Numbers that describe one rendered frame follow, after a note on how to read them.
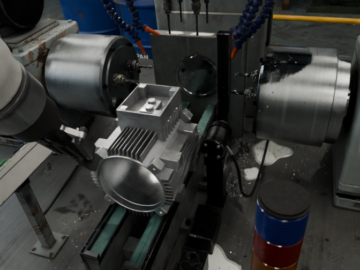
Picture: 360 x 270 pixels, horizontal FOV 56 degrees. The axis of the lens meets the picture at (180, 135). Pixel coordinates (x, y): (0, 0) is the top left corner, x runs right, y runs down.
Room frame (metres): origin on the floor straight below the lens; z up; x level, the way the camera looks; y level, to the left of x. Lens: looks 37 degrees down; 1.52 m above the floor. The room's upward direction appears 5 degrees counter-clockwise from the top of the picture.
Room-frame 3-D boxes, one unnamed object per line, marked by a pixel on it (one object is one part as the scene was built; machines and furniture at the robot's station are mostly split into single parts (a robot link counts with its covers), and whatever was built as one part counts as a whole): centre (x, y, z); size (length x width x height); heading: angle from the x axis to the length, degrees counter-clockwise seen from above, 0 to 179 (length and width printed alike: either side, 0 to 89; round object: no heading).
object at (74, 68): (1.01, 0.29, 1.04); 0.37 x 0.25 x 0.25; 68
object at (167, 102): (0.64, 0.06, 1.11); 0.12 x 0.11 x 0.07; 157
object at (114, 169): (0.60, 0.07, 1.01); 0.20 x 0.19 x 0.19; 157
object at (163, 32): (1.02, -0.09, 0.97); 0.30 x 0.11 x 0.34; 68
